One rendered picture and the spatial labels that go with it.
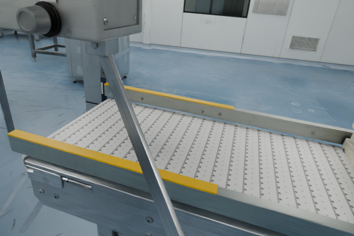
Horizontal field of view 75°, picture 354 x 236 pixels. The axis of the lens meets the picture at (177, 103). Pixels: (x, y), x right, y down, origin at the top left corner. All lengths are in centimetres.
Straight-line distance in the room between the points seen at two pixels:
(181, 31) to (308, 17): 265
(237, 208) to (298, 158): 21
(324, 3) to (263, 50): 140
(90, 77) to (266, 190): 51
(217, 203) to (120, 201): 15
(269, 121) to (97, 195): 38
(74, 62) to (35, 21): 290
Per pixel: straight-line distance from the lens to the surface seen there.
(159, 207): 25
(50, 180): 46
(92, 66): 66
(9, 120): 202
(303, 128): 57
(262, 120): 55
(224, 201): 32
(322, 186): 46
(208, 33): 543
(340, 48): 606
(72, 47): 310
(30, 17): 26
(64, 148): 39
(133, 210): 40
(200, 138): 48
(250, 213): 33
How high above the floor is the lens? 108
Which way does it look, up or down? 24 degrees down
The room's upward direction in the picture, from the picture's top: 5 degrees clockwise
